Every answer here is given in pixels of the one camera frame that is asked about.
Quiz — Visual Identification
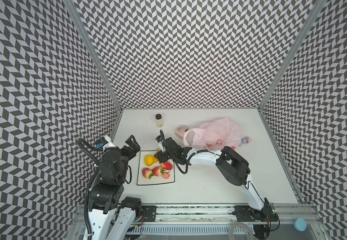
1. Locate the red strawberry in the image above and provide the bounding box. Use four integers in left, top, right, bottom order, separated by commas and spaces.
160, 162, 173, 171
152, 167, 164, 177

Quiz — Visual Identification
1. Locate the yellow fake fruit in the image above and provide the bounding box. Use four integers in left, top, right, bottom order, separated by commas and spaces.
144, 155, 158, 167

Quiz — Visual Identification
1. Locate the red green fake peach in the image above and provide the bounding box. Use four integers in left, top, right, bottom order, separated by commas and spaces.
142, 168, 154, 180

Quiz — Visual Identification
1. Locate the pink plastic bag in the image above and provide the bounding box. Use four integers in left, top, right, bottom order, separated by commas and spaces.
183, 118, 242, 151

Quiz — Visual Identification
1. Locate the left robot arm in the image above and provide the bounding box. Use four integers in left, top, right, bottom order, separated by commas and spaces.
76, 136, 143, 240

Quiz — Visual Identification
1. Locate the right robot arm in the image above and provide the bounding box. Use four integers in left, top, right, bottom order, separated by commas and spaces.
154, 133, 280, 225

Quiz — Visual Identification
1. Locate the white mat black border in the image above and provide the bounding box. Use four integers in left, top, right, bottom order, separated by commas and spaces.
136, 151, 175, 186

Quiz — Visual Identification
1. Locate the jar with black lid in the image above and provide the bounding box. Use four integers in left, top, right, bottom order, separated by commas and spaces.
155, 114, 163, 128

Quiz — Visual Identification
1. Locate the purple toy figure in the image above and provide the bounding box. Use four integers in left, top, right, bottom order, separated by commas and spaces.
239, 137, 251, 147

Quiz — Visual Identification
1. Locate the clear tube loop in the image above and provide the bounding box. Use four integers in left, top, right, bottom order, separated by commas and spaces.
228, 222, 254, 240

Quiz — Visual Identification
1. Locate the teal round cap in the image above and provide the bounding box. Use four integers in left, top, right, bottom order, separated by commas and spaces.
293, 218, 307, 232

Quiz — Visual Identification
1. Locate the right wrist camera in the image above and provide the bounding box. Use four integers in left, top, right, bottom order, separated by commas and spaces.
155, 135, 165, 153

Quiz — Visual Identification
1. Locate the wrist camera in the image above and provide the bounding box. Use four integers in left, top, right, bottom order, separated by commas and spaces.
93, 135, 115, 150
155, 135, 165, 153

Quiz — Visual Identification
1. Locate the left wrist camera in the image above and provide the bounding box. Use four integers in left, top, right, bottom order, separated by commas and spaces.
93, 135, 115, 150

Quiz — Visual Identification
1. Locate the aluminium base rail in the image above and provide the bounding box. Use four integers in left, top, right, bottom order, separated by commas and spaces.
71, 203, 324, 226

